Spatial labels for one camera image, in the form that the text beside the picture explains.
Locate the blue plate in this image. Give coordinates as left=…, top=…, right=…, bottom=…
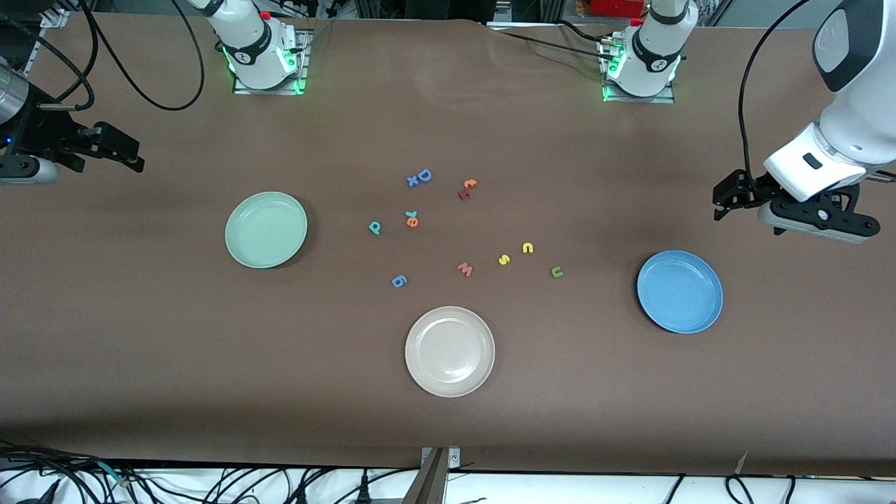
left=636, top=250, right=724, bottom=335

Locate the green plate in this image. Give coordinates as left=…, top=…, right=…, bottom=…
left=225, top=191, right=309, bottom=270

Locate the brown table mat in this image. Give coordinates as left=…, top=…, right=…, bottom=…
left=0, top=10, right=896, bottom=478

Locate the red box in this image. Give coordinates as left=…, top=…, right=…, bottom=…
left=589, top=0, right=646, bottom=18

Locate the beige plate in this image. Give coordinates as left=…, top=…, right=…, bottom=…
left=405, top=306, right=496, bottom=398

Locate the grey aluminium beam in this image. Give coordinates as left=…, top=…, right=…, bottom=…
left=402, top=448, right=449, bottom=504

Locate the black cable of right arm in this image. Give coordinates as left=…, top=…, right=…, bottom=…
left=0, top=0, right=206, bottom=111

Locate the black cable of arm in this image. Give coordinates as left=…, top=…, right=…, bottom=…
left=737, top=0, right=802, bottom=192
left=0, top=0, right=206, bottom=111

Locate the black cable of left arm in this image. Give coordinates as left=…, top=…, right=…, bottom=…
left=737, top=0, right=802, bottom=192

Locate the aluminium frame rail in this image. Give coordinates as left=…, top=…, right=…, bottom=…
left=21, top=8, right=71, bottom=74

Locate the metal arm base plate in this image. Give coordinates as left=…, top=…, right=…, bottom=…
left=232, top=28, right=309, bottom=95
left=601, top=35, right=677, bottom=104

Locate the black cable lying on mat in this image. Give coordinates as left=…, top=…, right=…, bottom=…
left=490, top=20, right=617, bottom=64

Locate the black cable tangle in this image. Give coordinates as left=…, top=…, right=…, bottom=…
left=0, top=440, right=151, bottom=504

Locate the small metal bracket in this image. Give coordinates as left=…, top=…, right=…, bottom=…
left=420, top=447, right=461, bottom=470

